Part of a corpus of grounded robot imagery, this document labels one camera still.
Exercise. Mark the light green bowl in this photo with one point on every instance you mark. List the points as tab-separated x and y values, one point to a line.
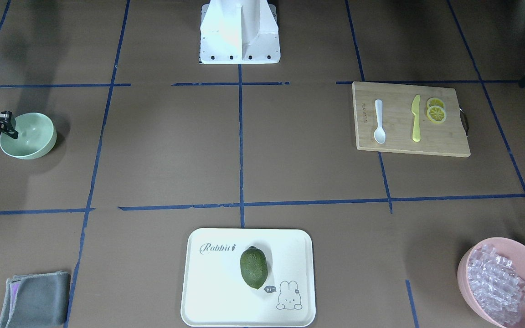
36	136

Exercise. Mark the white spoon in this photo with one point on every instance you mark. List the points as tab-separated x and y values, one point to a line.
379	133

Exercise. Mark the pink bowl with ice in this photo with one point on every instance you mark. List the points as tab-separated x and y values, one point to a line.
491	279

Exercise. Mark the upper lemon slice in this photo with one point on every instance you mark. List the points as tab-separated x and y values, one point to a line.
434	101

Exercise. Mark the lemon slice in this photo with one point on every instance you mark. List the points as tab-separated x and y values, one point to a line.
434	101
436	114

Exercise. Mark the lower lemon slice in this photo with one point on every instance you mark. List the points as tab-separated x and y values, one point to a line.
436	114

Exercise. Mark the yellow plastic knife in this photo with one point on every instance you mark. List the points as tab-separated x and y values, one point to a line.
415	109

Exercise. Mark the bamboo cutting board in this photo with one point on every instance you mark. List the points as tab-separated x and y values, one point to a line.
446	139

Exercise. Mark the grey folded cloth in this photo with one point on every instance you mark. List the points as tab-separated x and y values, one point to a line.
36	300

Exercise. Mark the white rabbit tray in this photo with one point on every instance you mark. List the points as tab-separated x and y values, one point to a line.
215	295

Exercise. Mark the green avocado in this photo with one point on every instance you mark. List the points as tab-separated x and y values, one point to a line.
254	267

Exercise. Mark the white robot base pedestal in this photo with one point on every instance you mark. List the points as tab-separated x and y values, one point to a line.
239	32

